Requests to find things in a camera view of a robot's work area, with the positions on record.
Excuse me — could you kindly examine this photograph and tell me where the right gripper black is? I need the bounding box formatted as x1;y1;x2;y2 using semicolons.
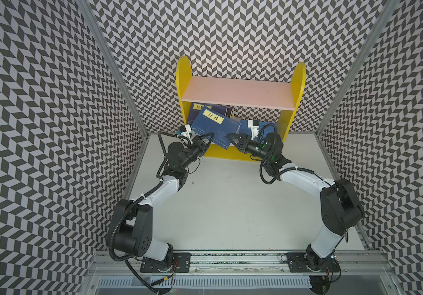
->
227;133;272;161

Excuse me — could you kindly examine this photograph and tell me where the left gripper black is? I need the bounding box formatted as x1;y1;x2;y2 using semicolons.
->
180;132;213;169

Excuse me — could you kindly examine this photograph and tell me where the navy book yellow label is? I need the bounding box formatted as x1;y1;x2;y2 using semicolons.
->
191;106;240;150
187;103;233;124

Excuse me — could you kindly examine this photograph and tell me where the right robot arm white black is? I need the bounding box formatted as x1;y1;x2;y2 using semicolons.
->
226;132;365;272

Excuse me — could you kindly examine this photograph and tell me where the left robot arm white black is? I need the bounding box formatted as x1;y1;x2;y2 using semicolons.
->
106;132;214;268

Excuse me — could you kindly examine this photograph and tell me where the yellow pink blue bookshelf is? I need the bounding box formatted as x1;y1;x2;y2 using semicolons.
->
175;56;307;141

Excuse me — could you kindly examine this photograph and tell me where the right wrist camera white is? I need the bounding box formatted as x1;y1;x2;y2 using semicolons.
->
248;120;259;140

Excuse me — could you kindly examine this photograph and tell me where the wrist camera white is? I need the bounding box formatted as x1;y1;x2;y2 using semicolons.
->
177;124;194;140
248;120;259;140

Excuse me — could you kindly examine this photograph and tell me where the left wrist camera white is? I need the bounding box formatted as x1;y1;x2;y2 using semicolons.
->
177;124;194;140

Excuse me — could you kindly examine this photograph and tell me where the aluminium corner post right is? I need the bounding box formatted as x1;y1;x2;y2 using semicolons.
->
315;1;400;138

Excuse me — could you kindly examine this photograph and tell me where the aluminium corner post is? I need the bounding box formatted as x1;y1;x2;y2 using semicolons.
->
76;0;148;137
315;1;400;138

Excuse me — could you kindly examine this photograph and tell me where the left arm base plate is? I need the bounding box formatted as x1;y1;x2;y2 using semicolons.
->
140;252;191;274

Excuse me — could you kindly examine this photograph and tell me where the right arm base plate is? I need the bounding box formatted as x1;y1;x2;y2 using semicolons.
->
284;252;341;274

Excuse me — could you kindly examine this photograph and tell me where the aluminium front rail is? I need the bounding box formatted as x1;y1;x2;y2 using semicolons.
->
85;250;396;277

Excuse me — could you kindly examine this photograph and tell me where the aluminium corner post left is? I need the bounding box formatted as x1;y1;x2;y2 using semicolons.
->
76;0;148;137

